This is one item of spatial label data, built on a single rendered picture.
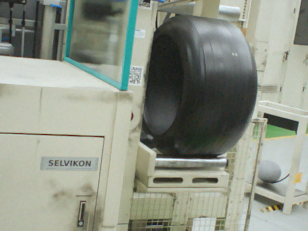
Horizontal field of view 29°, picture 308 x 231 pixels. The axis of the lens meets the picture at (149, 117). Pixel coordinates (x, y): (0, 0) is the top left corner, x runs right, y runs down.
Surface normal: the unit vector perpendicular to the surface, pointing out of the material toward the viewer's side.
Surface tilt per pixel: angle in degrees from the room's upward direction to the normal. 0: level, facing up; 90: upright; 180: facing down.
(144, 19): 90
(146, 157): 90
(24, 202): 90
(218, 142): 127
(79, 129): 90
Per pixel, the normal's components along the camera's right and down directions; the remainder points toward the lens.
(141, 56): 0.40, 0.22
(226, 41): 0.37, -0.56
